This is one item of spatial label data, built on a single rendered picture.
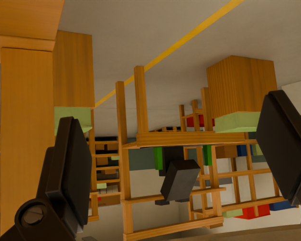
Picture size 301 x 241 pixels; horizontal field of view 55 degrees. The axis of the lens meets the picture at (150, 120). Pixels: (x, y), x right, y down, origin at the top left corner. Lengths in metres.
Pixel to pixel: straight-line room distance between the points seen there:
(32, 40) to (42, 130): 0.16
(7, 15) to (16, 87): 0.14
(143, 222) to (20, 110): 11.01
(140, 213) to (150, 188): 1.01
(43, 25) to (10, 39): 0.08
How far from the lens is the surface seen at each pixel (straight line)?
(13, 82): 0.58
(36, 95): 0.58
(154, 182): 11.59
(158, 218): 11.77
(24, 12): 0.49
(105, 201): 10.81
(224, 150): 5.66
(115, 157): 10.24
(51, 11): 0.48
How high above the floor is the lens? 1.11
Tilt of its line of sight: 9 degrees down
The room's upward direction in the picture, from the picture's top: 176 degrees clockwise
